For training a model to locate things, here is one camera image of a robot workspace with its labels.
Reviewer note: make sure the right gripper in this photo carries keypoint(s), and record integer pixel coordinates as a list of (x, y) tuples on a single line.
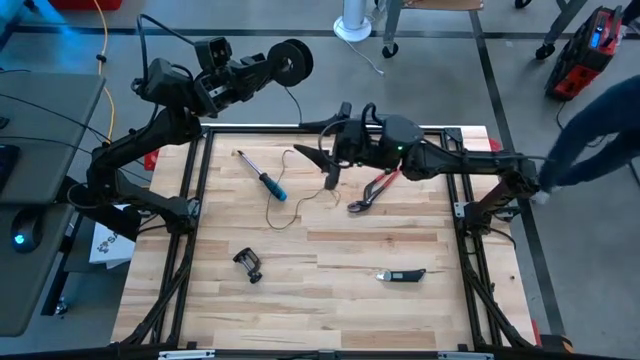
[(357, 145)]

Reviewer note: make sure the white pole base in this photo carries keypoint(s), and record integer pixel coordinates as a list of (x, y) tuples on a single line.
[(352, 27)]

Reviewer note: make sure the black utility knife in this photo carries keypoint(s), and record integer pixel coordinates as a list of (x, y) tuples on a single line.
[(405, 275)]

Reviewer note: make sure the black caster wheel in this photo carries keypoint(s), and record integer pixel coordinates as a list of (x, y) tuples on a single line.
[(522, 3)]

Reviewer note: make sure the grey desk panel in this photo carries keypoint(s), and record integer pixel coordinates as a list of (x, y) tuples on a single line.
[(45, 150), (30, 300)]

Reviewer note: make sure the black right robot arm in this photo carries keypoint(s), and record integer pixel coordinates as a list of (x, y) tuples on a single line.
[(475, 160)]

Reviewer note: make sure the black crossbar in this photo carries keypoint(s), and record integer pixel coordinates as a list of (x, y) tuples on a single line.
[(100, 354)]

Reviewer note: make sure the black desk leg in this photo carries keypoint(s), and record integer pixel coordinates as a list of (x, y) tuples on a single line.
[(56, 287)]

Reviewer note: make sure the white printed bag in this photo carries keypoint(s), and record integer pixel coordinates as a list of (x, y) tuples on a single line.
[(107, 250)]

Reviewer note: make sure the black computer mouse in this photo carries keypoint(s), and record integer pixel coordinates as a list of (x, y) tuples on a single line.
[(26, 227)]

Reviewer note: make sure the black aluminium table frame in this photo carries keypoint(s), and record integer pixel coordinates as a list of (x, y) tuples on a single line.
[(180, 310)]

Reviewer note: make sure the red plastic bin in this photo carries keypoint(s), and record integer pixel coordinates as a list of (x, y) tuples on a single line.
[(85, 4)]

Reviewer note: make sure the red corner tab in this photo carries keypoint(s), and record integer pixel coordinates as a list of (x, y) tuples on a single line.
[(494, 145), (151, 161)]

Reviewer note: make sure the black angled support beam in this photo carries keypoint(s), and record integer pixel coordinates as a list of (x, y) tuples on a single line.
[(115, 220)]

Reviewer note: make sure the black C-clamp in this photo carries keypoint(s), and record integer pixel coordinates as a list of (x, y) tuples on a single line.
[(254, 275)]

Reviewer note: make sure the grey cart leg with caster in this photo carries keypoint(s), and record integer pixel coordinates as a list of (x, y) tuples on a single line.
[(562, 27), (391, 30)]

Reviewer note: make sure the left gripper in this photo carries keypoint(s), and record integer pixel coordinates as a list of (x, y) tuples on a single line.
[(225, 90)]

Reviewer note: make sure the wooden cart top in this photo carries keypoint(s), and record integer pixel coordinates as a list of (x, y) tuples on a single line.
[(442, 4)]

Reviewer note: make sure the red tool case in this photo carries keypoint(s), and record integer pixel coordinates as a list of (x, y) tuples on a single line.
[(582, 60)]

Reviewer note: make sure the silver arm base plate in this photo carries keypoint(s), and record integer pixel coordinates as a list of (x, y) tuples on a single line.
[(460, 210), (194, 206)]

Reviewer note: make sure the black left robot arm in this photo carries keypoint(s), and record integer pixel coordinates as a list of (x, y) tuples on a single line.
[(145, 135)]

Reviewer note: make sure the silver metal bracket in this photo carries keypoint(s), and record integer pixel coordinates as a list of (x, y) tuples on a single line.
[(465, 356), (186, 354)]

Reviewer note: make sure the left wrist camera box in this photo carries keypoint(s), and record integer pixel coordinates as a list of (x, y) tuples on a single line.
[(212, 52)]

